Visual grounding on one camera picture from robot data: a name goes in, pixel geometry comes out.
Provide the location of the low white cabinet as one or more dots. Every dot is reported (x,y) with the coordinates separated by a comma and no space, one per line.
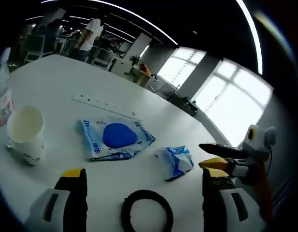
(144,77)

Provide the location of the small blue tissue packet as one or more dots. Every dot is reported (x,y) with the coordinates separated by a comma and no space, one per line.
(175,162)

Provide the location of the white office chair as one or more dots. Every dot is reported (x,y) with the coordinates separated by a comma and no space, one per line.
(35,48)
(103,60)

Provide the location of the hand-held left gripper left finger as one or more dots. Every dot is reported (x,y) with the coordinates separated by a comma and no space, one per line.
(54,210)

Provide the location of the clear water bottle red label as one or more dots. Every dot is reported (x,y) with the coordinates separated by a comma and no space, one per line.
(5,108)

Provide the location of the dark items by window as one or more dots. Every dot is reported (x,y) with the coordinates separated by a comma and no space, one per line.
(185,101)

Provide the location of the small window with blinds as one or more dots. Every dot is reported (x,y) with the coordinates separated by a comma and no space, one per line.
(182,65)

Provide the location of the blue wipes packet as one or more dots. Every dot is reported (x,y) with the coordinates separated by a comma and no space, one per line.
(95,142)

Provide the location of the white table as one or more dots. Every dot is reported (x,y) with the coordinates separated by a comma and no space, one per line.
(54,82)

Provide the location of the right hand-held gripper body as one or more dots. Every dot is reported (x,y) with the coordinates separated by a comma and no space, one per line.
(257,145)

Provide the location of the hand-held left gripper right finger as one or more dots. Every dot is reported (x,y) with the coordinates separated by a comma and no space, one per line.
(223,212)

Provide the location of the orange item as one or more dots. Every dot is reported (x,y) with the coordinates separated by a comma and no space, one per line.
(144,67)

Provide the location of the long ceiling light strip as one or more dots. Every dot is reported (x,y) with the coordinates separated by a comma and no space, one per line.
(253,36)
(129,14)

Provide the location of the green potted plant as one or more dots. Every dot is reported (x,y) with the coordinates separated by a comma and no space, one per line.
(134,60)

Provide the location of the large window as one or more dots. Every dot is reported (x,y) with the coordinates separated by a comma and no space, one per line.
(233,104)

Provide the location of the white paper cup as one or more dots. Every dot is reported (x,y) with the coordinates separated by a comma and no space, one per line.
(25,145)

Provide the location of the white power strip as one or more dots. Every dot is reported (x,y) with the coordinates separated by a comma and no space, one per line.
(103,104)

